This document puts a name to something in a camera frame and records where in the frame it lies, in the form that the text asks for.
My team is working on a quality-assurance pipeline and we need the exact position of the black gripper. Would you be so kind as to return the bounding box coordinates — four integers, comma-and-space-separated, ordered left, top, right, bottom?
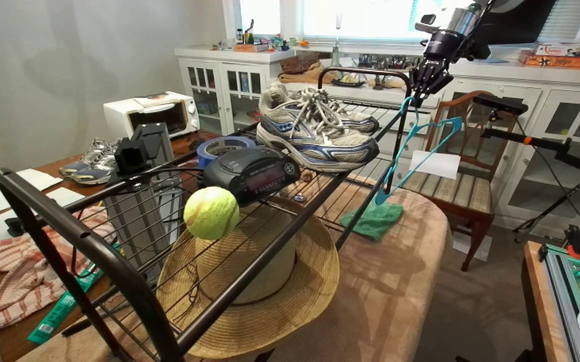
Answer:
409, 29, 472, 105

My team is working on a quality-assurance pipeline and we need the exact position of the teal plastic hanger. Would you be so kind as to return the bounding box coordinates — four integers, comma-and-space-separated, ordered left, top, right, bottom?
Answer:
373, 92, 468, 209

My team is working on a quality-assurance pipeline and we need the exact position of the black metal shoe rack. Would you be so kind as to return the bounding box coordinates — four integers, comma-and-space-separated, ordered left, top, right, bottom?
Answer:
0, 67, 415, 362

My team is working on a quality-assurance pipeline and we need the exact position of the grey white sneaker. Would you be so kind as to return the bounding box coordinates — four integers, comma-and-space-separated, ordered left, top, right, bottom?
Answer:
253, 82, 380, 173
302, 85, 383, 137

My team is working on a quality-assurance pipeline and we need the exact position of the white paper sheet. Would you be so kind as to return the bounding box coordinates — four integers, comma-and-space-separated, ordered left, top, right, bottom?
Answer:
407, 149, 463, 184

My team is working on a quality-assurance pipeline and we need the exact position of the wooden chair striped seat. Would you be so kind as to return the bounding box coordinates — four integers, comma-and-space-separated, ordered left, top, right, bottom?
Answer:
407, 89, 514, 274

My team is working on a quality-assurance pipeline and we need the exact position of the brown wicker basket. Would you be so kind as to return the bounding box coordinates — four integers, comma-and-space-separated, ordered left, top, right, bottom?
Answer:
277, 53, 325, 76

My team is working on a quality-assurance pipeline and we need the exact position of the orange book box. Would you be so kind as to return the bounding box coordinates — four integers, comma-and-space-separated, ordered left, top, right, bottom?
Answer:
517, 43, 580, 70

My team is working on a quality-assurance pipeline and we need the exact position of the long white sideboard cabinet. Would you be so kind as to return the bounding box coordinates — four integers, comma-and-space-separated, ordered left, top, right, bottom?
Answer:
428, 59, 580, 233

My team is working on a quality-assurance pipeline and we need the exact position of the green folded cloth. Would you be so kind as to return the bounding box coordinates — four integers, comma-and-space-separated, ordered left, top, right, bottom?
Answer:
339, 199, 407, 243

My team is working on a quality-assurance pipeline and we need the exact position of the white glass door cabinet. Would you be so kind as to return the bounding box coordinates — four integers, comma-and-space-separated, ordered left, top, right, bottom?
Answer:
173, 44, 292, 139

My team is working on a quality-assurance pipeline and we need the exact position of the black orange clamp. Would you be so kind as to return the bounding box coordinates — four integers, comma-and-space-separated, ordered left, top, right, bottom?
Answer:
537, 224, 580, 263

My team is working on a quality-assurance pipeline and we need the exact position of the blue tape roll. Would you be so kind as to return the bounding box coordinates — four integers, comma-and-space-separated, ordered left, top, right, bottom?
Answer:
195, 134, 257, 169

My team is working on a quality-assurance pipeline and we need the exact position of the tan straw hat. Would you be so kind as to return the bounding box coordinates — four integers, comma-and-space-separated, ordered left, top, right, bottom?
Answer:
155, 209, 343, 362

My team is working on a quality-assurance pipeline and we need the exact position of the yellow tennis ball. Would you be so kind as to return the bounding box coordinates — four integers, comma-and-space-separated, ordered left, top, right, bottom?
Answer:
182, 185, 244, 241

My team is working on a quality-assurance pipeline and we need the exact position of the white toaster oven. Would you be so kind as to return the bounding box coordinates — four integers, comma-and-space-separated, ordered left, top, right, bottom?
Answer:
100, 89, 201, 142

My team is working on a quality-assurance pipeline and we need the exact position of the black box device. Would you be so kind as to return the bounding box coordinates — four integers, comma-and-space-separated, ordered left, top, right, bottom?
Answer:
112, 121, 178, 178

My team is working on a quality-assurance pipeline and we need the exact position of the grey blue sneaker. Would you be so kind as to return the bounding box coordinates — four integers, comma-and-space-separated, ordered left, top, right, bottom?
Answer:
59, 137, 122, 187

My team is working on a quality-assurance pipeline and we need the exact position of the green long box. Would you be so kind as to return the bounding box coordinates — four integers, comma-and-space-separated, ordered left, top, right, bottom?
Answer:
27, 263, 107, 349

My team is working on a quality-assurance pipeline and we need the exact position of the white paper on table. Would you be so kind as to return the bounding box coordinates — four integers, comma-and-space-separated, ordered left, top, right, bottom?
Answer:
0, 168, 65, 216

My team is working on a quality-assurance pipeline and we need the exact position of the red striped cloth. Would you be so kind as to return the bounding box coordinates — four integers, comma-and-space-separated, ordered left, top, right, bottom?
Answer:
0, 203, 120, 332

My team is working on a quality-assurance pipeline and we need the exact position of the brown wooden dining table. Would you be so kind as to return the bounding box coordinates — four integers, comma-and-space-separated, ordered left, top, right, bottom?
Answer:
0, 129, 206, 362

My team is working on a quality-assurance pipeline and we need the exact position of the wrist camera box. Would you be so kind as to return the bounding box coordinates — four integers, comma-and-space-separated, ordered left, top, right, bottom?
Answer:
412, 11, 463, 43

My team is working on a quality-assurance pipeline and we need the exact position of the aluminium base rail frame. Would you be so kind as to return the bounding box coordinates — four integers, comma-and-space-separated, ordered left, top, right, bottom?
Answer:
541, 241, 580, 362

